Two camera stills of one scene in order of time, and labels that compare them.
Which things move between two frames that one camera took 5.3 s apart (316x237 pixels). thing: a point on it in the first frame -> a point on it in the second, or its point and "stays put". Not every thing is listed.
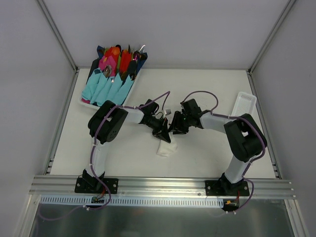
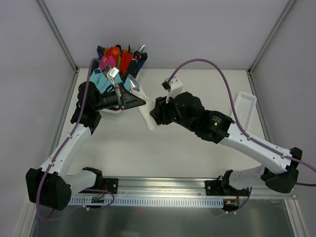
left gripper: (160, 127) -> (121, 98)
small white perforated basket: (245, 103) stays put
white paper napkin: (166, 149) -> (145, 110)
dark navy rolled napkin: (142, 58) stays put
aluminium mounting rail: (157, 187) stays put
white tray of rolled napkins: (112, 75) stays put
